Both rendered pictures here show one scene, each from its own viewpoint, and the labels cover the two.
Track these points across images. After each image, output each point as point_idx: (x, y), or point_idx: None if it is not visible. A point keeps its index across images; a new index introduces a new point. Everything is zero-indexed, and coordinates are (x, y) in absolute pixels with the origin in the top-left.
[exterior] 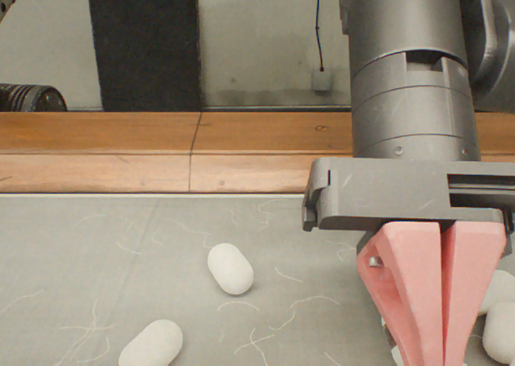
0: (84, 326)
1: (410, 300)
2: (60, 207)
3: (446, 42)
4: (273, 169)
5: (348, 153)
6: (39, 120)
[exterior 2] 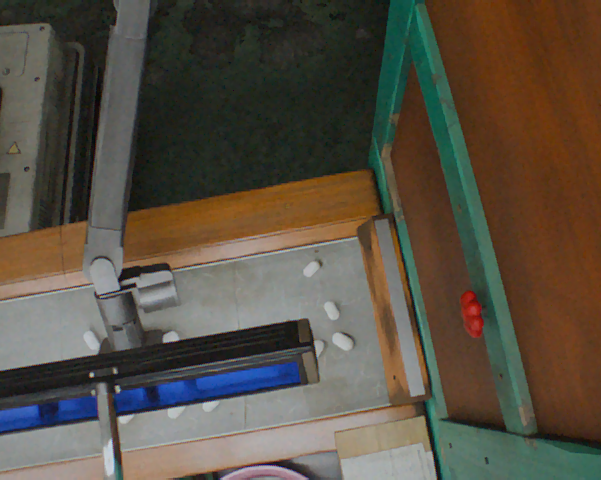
0: None
1: None
2: (23, 306)
3: (122, 320)
4: None
5: (128, 260)
6: None
